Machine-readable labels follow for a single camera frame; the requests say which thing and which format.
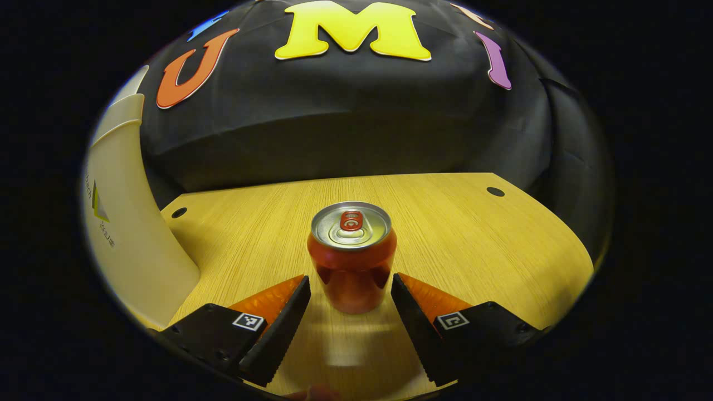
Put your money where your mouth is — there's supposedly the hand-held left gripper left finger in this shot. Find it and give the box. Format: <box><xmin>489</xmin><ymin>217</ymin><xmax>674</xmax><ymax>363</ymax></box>
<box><xmin>153</xmin><ymin>275</ymin><xmax>311</xmax><ymax>388</ymax></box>

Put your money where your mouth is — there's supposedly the orange pop can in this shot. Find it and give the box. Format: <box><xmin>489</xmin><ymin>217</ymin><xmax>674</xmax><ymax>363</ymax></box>
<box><xmin>307</xmin><ymin>201</ymin><xmax>398</xmax><ymax>315</ymax></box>

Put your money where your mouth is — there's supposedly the white desktop garbage bin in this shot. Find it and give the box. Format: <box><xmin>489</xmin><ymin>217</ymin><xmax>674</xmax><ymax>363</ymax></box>
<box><xmin>82</xmin><ymin>66</ymin><xmax>201</xmax><ymax>329</ymax></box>

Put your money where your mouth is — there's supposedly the wooden desktop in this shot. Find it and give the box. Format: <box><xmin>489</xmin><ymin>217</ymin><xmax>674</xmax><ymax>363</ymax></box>
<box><xmin>134</xmin><ymin>173</ymin><xmax>595</xmax><ymax>401</ymax></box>

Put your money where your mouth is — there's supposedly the black backdrop cloth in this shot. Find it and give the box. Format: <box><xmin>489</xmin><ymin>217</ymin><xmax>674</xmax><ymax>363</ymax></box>
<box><xmin>139</xmin><ymin>0</ymin><xmax>613</xmax><ymax>262</ymax></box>

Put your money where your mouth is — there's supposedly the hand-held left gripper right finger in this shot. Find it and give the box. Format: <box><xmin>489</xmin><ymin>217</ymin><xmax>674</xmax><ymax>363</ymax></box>
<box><xmin>390</xmin><ymin>272</ymin><xmax>544</xmax><ymax>388</ymax></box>

